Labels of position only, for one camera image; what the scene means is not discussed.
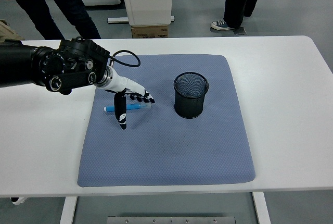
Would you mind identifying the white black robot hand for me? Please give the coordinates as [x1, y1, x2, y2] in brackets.
[104, 69, 156, 131]

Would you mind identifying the blue marker with clear cap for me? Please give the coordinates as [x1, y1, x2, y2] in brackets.
[103, 103, 152, 114]

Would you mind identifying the black mesh pen holder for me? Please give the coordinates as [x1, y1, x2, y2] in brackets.
[173, 71, 210, 119]

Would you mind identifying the person in dark trousers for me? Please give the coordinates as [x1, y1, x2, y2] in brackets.
[0, 0, 101, 40]

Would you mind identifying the beige fabric object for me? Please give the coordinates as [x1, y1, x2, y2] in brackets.
[0, 19, 25, 43]

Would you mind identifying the brown cardboard box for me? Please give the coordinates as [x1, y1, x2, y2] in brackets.
[131, 24, 169, 39]

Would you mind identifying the blue-grey quilted mat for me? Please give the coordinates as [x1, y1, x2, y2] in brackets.
[77, 54, 257, 188]

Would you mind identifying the white table leg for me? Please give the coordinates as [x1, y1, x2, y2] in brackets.
[251, 191, 272, 224]
[60, 196, 78, 224]

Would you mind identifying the small white black object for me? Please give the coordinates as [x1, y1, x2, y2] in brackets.
[10, 196, 27, 206]

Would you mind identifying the white pedestal base bar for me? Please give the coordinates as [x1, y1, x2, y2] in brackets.
[107, 15, 175, 24]

